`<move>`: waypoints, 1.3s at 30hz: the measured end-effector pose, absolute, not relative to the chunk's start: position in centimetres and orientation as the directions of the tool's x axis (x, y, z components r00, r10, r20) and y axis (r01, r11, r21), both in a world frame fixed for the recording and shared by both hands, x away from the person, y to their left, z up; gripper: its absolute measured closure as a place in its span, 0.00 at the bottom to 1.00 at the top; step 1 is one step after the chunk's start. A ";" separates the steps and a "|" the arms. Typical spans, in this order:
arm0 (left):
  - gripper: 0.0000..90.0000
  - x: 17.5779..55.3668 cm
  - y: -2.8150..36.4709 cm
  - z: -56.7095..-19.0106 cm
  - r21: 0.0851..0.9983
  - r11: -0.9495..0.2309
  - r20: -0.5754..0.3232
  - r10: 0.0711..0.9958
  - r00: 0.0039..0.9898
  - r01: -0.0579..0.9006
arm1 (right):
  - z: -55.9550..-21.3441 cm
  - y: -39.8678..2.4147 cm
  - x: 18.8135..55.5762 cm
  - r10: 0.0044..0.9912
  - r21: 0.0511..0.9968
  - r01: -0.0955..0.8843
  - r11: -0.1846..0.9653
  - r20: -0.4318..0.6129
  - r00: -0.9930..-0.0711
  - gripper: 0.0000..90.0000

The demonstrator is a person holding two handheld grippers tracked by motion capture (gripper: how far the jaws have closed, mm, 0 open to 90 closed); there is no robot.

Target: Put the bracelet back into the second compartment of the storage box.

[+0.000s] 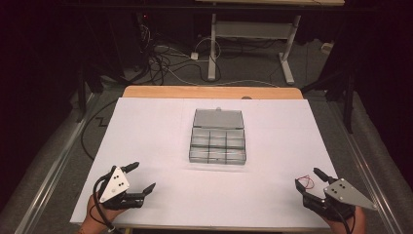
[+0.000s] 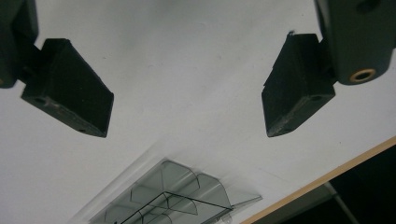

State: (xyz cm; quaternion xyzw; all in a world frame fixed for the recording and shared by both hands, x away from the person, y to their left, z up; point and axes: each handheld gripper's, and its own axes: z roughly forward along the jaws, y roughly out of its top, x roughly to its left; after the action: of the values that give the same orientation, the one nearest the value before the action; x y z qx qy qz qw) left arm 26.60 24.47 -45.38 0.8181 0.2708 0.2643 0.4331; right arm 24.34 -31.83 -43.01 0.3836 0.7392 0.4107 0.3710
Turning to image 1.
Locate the black floor cable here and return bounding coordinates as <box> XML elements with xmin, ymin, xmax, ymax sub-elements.
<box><xmin>80</xmin><ymin>98</ymin><xmax>119</xmax><ymax>161</ymax></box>

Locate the tangle of black cables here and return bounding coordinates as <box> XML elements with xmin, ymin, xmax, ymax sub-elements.
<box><xmin>135</xmin><ymin>13</ymin><xmax>208</xmax><ymax>86</ymax></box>

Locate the wooden table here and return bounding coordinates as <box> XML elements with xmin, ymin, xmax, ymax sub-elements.
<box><xmin>122</xmin><ymin>85</ymin><xmax>305</xmax><ymax>100</ymax></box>

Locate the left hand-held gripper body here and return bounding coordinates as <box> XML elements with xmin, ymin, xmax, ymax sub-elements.
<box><xmin>96</xmin><ymin>165</ymin><xmax>145</xmax><ymax>211</ymax></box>

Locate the person's right hand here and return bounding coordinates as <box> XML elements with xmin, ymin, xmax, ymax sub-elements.
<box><xmin>324</xmin><ymin>206</ymin><xmax>367</xmax><ymax>234</ymax></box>

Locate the person's left hand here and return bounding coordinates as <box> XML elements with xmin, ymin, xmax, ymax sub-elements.
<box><xmin>79</xmin><ymin>194</ymin><xmax>129</xmax><ymax>234</ymax></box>

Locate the thin red wire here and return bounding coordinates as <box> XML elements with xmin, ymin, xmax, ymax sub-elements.
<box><xmin>297</xmin><ymin>175</ymin><xmax>316</xmax><ymax>191</ymax></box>

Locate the long white floor cable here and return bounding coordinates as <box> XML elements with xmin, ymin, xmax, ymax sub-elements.
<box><xmin>155</xmin><ymin>45</ymin><xmax>281</xmax><ymax>89</ymax></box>

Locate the metal floor rail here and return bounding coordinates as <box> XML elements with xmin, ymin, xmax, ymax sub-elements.
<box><xmin>14</xmin><ymin>93</ymin><xmax>100</xmax><ymax>234</ymax></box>
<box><xmin>325</xmin><ymin>100</ymin><xmax>405</xmax><ymax>234</ymax></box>

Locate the white sheet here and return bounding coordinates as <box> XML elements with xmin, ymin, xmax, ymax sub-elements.
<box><xmin>69</xmin><ymin>97</ymin><xmax>340</xmax><ymax>230</ymax></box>

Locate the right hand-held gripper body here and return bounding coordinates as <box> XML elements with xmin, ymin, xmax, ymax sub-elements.
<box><xmin>301</xmin><ymin>177</ymin><xmax>379</xmax><ymax>222</ymax></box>

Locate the small white box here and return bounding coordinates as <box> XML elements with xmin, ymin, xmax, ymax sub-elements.
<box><xmin>320</xmin><ymin>41</ymin><xmax>335</xmax><ymax>55</ymax></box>

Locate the clear plastic compartment box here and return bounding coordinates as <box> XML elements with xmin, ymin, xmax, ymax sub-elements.
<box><xmin>188</xmin><ymin>108</ymin><xmax>247</xmax><ymax>166</ymax></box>

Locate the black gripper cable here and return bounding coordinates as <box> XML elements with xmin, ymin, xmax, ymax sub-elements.
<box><xmin>330</xmin><ymin>204</ymin><xmax>356</xmax><ymax>234</ymax></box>
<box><xmin>92</xmin><ymin>167</ymin><xmax>117</xmax><ymax>232</ymax></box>

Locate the black stand leg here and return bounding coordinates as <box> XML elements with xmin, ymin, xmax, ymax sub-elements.
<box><xmin>301</xmin><ymin>69</ymin><xmax>357</xmax><ymax>135</ymax></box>

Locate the white metal desk frame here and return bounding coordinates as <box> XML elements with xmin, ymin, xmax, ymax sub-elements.
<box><xmin>196</xmin><ymin>0</ymin><xmax>346</xmax><ymax>86</ymax></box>

